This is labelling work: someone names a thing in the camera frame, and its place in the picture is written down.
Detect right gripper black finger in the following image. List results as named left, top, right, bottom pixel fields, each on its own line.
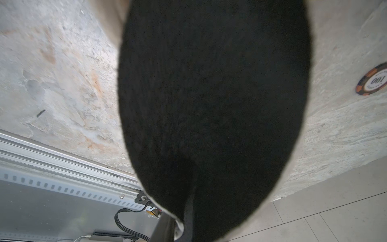
left=149, top=213, right=175, bottom=242

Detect black insole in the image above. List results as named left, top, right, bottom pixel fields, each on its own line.
left=118, top=1, right=312, bottom=242

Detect cream canvas sneaker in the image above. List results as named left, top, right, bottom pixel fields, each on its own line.
left=88, top=0, right=132, bottom=48

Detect round poker chip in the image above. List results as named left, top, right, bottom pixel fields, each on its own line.
left=355, top=62, right=387, bottom=96

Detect right controller board with cables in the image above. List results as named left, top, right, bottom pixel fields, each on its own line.
left=135, top=191, right=163, bottom=218

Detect aluminium mounting rail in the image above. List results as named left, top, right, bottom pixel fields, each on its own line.
left=1, top=130, right=142, bottom=197

